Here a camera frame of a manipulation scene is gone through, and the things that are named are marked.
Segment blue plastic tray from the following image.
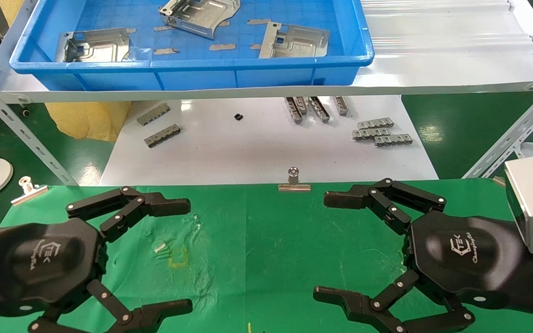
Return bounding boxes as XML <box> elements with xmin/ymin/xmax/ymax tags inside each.
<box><xmin>9</xmin><ymin>0</ymin><xmax>375</xmax><ymax>91</ymax></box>

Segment white shelf board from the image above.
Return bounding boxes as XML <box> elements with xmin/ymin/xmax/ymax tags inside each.
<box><xmin>0</xmin><ymin>0</ymin><xmax>533</xmax><ymax>103</ymax></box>

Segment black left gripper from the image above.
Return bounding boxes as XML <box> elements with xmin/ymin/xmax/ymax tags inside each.
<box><xmin>0</xmin><ymin>186</ymin><xmax>194</xmax><ymax>333</ymax></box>

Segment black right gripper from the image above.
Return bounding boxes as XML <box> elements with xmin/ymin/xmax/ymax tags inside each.
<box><xmin>313</xmin><ymin>178</ymin><xmax>526</xmax><ymax>333</ymax></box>

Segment green table cloth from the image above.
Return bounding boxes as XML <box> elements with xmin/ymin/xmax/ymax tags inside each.
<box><xmin>0</xmin><ymin>178</ymin><xmax>533</xmax><ymax>333</ymax></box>

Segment stamped sheet metal bracket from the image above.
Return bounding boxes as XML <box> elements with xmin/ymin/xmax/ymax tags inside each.
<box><xmin>259</xmin><ymin>21</ymin><xmax>330</xmax><ymax>59</ymax></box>
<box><xmin>158</xmin><ymin>0</ymin><xmax>241</xmax><ymax>40</ymax></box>
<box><xmin>55</xmin><ymin>28</ymin><xmax>130</xmax><ymax>63</ymax></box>

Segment yellow mesh bag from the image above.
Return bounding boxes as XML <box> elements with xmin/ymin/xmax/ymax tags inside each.
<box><xmin>44</xmin><ymin>101</ymin><xmax>132</xmax><ymax>142</ymax></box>

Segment translucent corrugated plastic sheet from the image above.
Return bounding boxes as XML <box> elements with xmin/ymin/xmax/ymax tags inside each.
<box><xmin>361</xmin><ymin>0</ymin><xmax>533</xmax><ymax>58</ymax></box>

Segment silver binder clip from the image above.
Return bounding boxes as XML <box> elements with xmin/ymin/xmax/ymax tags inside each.
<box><xmin>278</xmin><ymin>167</ymin><xmax>311</xmax><ymax>192</ymax></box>
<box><xmin>11</xmin><ymin>176</ymin><xmax>49</xmax><ymax>206</ymax></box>

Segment perforated steel shelf leg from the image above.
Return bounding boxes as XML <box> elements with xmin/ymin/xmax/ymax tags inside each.
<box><xmin>0</xmin><ymin>69</ymin><xmax>79</xmax><ymax>186</ymax></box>
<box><xmin>462</xmin><ymin>79</ymin><xmax>533</xmax><ymax>179</ymax></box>

